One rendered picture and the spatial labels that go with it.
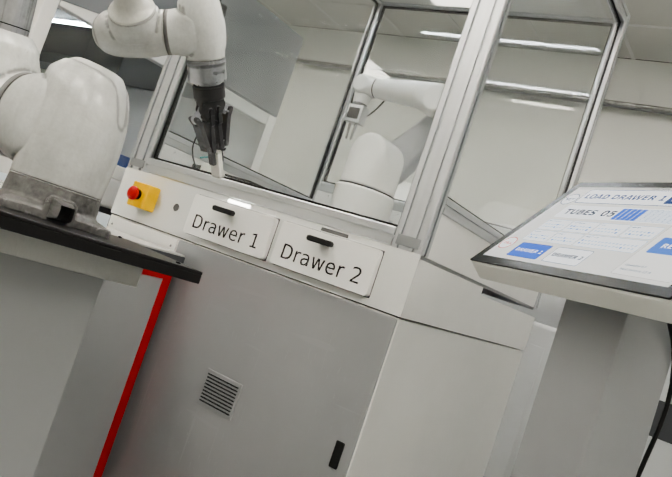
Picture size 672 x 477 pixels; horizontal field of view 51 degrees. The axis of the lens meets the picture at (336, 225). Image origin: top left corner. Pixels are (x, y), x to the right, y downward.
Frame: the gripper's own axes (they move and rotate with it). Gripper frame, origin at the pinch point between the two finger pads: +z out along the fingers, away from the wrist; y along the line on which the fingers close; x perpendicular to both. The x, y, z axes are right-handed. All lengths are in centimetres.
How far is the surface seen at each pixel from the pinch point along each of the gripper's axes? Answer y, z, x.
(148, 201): 0.6, 17.3, 30.0
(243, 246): -0.3, 20.8, -7.1
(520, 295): 69, 54, -55
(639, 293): -20, -7, -105
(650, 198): 12, -9, -98
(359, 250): 3.9, 14.4, -40.1
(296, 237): 3.1, 15.7, -22.0
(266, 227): 3.3, 15.6, -12.2
